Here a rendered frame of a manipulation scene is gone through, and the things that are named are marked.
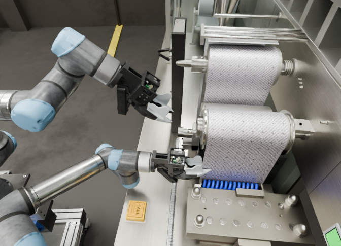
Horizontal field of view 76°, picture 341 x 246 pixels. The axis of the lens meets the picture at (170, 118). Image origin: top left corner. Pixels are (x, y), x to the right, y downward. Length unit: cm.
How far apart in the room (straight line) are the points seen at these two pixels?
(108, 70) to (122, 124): 195
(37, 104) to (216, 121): 47
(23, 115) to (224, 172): 64
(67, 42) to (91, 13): 427
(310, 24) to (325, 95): 32
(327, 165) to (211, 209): 37
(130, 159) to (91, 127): 181
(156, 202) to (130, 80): 56
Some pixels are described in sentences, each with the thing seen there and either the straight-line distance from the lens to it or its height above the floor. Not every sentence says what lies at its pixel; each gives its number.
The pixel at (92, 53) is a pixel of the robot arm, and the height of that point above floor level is 152.
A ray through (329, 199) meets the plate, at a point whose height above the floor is 122.
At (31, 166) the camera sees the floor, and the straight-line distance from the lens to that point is 249.
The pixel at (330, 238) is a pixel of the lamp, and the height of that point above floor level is 118.
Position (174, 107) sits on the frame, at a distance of 104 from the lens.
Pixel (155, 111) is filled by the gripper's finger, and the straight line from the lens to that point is 63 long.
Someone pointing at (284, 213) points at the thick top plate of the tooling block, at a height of 103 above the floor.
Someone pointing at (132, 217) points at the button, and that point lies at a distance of 93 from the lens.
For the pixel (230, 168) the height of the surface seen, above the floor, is 112.
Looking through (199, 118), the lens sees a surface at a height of 129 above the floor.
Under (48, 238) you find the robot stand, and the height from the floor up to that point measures 21.
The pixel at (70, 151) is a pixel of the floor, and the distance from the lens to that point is 242.
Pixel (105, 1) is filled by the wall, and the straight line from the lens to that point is 471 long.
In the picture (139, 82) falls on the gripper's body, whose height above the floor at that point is 144.
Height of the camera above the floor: 178
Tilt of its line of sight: 45 degrees down
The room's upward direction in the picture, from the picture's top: straight up
